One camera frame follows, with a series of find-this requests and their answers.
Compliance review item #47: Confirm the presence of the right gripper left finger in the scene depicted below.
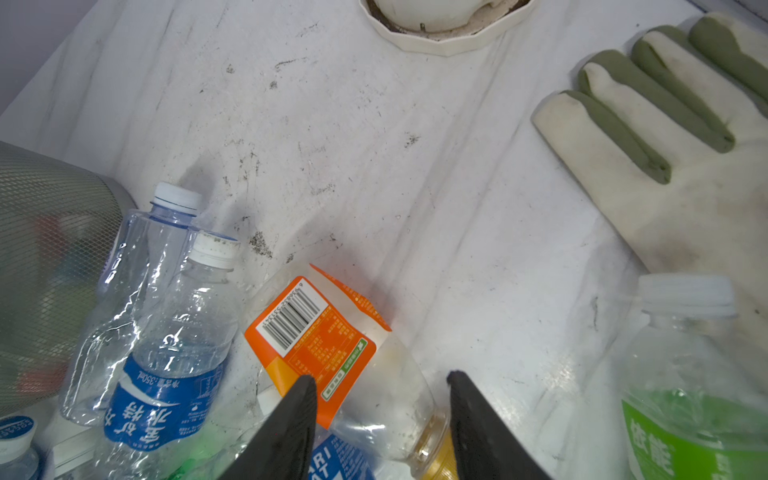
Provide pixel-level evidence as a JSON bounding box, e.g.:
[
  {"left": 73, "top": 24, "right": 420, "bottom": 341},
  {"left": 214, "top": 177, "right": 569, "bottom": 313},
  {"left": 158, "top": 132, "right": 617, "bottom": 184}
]
[{"left": 221, "top": 375, "right": 317, "bottom": 480}]

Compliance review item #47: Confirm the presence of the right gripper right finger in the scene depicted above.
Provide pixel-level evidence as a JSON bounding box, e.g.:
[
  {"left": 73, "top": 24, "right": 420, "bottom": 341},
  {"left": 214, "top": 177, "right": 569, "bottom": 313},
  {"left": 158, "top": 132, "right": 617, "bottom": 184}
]
[{"left": 447, "top": 370, "right": 549, "bottom": 479}]

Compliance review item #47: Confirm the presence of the orange label yellow cap bottle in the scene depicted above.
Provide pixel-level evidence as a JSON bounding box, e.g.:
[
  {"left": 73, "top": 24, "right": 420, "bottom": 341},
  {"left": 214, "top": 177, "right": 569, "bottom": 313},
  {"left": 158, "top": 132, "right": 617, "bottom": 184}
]
[{"left": 244, "top": 263, "right": 458, "bottom": 479}]

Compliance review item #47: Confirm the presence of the clear bottle near bin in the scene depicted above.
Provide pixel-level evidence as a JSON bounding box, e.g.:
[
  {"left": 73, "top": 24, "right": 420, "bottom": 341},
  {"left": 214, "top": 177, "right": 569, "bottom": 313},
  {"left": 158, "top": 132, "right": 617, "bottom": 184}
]
[{"left": 59, "top": 182, "right": 203, "bottom": 427}]

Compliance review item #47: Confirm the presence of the grey bin with green liner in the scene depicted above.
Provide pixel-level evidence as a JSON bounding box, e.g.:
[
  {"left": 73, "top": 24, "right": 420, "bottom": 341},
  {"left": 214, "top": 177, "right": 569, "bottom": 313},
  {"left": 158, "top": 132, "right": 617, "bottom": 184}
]
[{"left": 1, "top": 143, "right": 135, "bottom": 416}]

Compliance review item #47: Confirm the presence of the blue label bottle right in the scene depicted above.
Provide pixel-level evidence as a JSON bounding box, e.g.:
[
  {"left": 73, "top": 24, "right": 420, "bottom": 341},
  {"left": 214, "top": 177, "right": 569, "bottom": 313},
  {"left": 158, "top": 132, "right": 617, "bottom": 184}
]
[{"left": 307, "top": 427, "right": 375, "bottom": 480}]

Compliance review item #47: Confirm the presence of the blue label water bottle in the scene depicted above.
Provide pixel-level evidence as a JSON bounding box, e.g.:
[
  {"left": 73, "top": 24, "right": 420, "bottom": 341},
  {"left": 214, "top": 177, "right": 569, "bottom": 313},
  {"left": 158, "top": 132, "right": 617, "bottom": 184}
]
[{"left": 94, "top": 231, "right": 242, "bottom": 479}]

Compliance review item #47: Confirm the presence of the lime label bottle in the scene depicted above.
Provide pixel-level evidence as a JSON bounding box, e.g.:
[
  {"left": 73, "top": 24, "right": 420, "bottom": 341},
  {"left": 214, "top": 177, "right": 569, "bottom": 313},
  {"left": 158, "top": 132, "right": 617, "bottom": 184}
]
[{"left": 621, "top": 273, "right": 767, "bottom": 479}]

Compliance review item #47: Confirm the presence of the white green work glove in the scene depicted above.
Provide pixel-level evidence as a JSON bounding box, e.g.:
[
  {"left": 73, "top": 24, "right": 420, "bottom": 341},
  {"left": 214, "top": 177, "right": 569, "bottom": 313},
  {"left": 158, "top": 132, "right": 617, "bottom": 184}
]
[{"left": 533, "top": 12, "right": 767, "bottom": 374}]

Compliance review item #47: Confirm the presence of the potted green plant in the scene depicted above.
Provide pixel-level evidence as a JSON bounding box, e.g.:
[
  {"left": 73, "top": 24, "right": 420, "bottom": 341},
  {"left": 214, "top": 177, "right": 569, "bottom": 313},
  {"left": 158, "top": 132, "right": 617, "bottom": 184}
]
[{"left": 359, "top": 0, "right": 538, "bottom": 57}]

